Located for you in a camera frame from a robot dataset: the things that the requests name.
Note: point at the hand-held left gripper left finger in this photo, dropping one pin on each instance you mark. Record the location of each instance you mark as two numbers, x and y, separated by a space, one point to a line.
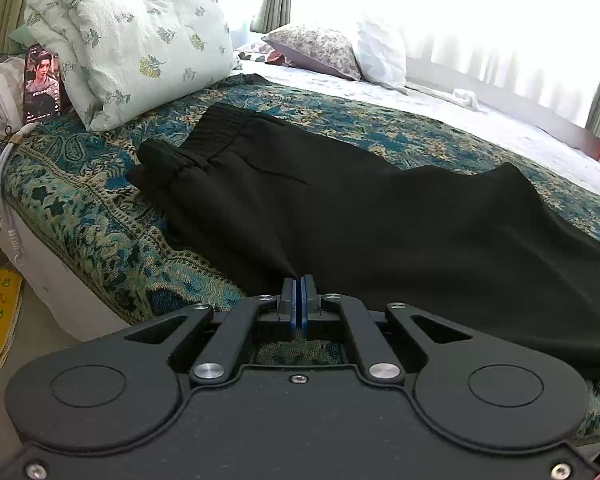
292 305

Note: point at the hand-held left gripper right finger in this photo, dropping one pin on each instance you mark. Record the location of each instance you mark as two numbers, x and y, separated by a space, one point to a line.
307 305

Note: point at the black pants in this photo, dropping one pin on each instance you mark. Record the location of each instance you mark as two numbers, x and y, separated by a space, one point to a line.
355 210

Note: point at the white bed sheet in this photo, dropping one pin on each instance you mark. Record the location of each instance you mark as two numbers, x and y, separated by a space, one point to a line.
430 105

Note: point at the teal paisley blanket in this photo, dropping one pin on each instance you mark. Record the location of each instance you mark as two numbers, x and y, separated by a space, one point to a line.
80 200

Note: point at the white mattress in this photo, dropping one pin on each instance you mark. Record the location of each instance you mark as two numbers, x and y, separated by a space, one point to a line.
55 280

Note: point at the small dark patterned pillow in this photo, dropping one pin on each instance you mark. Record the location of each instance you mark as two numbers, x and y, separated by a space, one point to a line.
255 51

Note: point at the grey floral pillow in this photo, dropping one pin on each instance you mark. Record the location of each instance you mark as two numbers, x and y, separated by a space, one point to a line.
315 45

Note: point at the rolled white towel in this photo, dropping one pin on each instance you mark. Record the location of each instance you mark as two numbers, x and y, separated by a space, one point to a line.
466 98

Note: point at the white pillow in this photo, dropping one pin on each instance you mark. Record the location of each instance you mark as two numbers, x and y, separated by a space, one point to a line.
380 50

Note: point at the folded pale green floral quilt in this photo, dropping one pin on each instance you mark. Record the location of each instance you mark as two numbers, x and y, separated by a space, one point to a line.
130 35

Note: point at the wooden bed headboard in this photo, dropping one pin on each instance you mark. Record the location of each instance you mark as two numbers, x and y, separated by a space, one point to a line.
582 141

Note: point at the smartphone with lit screen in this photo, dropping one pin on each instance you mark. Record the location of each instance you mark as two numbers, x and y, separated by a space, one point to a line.
41 85

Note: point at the white sheer curtain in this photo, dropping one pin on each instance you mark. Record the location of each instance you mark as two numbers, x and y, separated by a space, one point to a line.
455 5

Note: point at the white cloth bag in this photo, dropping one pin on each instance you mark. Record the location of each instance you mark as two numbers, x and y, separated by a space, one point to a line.
0 95

